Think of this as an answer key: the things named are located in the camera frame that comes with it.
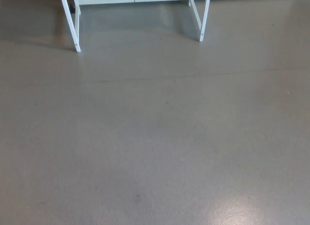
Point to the white desk with metal frame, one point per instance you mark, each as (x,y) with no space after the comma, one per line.
(77,46)

